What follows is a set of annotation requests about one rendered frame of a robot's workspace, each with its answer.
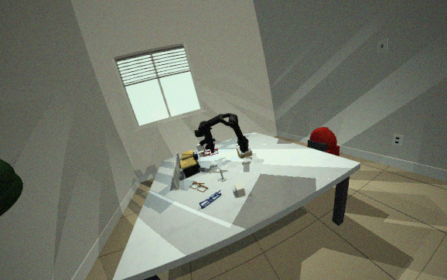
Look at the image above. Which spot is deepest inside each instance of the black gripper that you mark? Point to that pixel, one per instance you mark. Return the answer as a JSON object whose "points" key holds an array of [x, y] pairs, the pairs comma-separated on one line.
{"points": [[210, 145]]}

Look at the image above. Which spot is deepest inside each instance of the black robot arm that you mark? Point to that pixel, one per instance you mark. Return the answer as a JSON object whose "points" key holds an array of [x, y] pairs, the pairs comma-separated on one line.
{"points": [[205, 127]]}

